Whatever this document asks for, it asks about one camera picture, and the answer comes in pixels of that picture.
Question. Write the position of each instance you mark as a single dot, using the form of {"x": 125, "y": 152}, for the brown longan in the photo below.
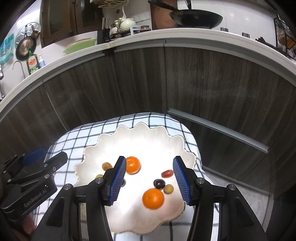
{"x": 106, "y": 165}
{"x": 168, "y": 188}

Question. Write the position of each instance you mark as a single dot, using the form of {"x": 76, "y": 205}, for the teal plastic bag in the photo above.
{"x": 7, "y": 51}

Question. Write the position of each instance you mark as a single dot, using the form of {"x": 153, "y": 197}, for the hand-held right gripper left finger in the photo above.
{"x": 118, "y": 180}

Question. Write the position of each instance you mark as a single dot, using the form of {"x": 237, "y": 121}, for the black cloth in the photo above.
{"x": 270, "y": 45}

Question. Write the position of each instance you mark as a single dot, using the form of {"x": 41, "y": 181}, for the blue pump bottle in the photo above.
{"x": 42, "y": 63}

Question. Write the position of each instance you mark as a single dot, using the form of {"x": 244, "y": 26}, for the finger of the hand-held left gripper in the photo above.
{"x": 56, "y": 161}
{"x": 34, "y": 156}

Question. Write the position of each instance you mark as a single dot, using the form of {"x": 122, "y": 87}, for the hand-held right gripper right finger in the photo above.
{"x": 182, "y": 180}

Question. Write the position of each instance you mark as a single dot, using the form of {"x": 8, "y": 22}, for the green plastic basin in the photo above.
{"x": 78, "y": 46}

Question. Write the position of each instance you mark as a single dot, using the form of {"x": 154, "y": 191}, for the black knife block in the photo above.
{"x": 103, "y": 36}

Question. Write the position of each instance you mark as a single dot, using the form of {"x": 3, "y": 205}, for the checked white cloth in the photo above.
{"x": 74, "y": 139}

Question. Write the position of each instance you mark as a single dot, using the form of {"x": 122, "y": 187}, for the dark wooden upper cabinet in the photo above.
{"x": 60, "y": 20}

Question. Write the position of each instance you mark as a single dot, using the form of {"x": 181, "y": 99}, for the thin gooseneck faucet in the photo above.
{"x": 24, "y": 71}

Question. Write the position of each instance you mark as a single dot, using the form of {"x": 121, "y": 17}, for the golden hanging rack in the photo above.
{"x": 111, "y": 3}

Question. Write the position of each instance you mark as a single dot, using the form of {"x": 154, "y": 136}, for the green dish soap bottle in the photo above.
{"x": 32, "y": 64}

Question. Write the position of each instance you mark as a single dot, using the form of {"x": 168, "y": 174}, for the cream teapot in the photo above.
{"x": 127, "y": 24}

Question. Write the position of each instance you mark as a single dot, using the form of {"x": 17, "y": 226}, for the red grape tomato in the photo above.
{"x": 167, "y": 173}

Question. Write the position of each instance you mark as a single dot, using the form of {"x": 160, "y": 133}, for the wood-grain lower kitchen cabinet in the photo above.
{"x": 208, "y": 81}

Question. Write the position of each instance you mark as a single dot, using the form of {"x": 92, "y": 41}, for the black wok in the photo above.
{"x": 196, "y": 18}

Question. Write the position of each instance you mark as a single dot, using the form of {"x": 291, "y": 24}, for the chrome kitchen faucet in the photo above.
{"x": 1, "y": 75}

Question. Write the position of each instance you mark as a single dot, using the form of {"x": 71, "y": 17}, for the white wall socket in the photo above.
{"x": 141, "y": 15}

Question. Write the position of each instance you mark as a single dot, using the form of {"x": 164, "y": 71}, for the hanging frying pan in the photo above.
{"x": 25, "y": 48}

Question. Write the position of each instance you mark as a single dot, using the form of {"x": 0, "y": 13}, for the yellow-green round fruit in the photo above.
{"x": 99, "y": 176}

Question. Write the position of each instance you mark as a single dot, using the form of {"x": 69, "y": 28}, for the wooden cutting board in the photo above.
{"x": 159, "y": 19}

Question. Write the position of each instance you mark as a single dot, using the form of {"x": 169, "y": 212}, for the white scalloped bowl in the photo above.
{"x": 138, "y": 143}

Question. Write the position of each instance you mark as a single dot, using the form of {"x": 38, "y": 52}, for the brown jar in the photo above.
{"x": 145, "y": 28}

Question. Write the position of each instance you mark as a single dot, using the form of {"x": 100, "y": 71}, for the orange mandarin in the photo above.
{"x": 134, "y": 165}
{"x": 153, "y": 198}

